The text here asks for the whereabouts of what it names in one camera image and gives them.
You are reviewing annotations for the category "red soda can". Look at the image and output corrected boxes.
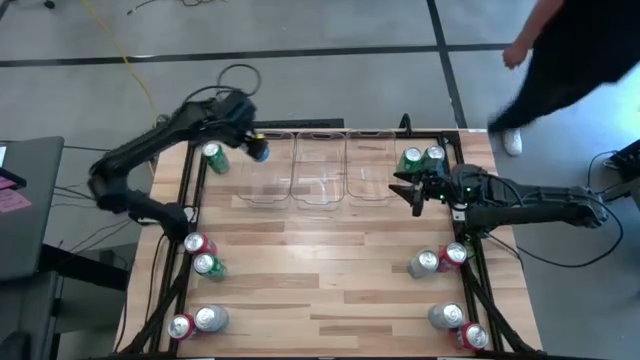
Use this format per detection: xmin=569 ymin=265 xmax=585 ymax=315
xmin=167 ymin=313 xmax=199 ymax=342
xmin=437 ymin=241 xmax=469 ymax=274
xmin=452 ymin=322 xmax=490 ymax=351
xmin=183 ymin=231 xmax=219 ymax=257

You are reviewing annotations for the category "person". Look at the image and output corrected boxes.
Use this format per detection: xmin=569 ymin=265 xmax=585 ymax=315
xmin=487 ymin=0 xmax=640 ymax=157

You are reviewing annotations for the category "yellow cable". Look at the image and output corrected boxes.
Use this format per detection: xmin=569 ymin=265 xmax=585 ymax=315
xmin=79 ymin=0 xmax=160 ymax=129

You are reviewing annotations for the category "green soda can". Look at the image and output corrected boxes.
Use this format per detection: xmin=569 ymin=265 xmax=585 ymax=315
xmin=192 ymin=252 xmax=229 ymax=282
xmin=396 ymin=146 xmax=425 ymax=176
xmin=422 ymin=144 xmax=448 ymax=169
xmin=201 ymin=141 xmax=232 ymax=176

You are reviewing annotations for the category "grey side table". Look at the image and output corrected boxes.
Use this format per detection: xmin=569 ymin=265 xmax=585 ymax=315
xmin=0 ymin=135 xmax=65 ymax=281

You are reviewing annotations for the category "person's hand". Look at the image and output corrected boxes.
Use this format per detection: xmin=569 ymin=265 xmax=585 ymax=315
xmin=501 ymin=43 xmax=530 ymax=70

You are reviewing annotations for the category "black metal table frame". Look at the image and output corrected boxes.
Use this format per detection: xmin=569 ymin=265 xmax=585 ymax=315
xmin=117 ymin=128 xmax=539 ymax=360

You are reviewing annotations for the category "person's white shoe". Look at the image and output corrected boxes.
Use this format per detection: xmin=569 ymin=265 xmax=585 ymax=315
xmin=501 ymin=127 xmax=524 ymax=157

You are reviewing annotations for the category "black flat device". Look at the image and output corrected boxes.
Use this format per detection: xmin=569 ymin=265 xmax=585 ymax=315
xmin=0 ymin=167 xmax=27 ymax=190

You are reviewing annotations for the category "silver blue soda can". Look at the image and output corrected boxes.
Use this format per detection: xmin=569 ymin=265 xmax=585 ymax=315
xmin=249 ymin=137 xmax=272 ymax=164
xmin=406 ymin=248 xmax=442 ymax=280
xmin=193 ymin=304 xmax=231 ymax=334
xmin=427 ymin=301 xmax=467 ymax=331

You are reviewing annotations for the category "black bar behind table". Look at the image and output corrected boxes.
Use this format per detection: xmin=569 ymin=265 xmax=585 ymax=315
xmin=252 ymin=118 xmax=346 ymax=130

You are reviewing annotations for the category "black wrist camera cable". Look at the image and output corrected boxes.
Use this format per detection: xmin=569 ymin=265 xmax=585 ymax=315
xmin=217 ymin=63 xmax=263 ymax=99

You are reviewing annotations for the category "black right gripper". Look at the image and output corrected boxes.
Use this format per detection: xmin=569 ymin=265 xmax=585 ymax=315
xmin=388 ymin=167 xmax=454 ymax=218

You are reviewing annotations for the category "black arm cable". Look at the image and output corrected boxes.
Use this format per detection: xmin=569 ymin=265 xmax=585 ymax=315
xmin=487 ymin=197 xmax=626 ymax=270

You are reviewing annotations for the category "clear plastic bin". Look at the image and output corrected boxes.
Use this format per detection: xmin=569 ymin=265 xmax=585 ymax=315
xmin=290 ymin=130 xmax=349 ymax=211
xmin=234 ymin=130 xmax=296 ymax=210
xmin=344 ymin=129 xmax=401 ymax=207

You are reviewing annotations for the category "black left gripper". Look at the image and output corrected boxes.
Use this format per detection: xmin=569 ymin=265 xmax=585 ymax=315
xmin=224 ymin=92 xmax=268 ymax=154

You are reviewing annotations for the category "black box device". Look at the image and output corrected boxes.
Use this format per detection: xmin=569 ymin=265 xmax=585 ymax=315
xmin=602 ymin=138 xmax=640 ymax=201

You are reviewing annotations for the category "pink sticky note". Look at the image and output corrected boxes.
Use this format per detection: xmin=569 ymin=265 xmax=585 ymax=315
xmin=0 ymin=189 xmax=32 ymax=214

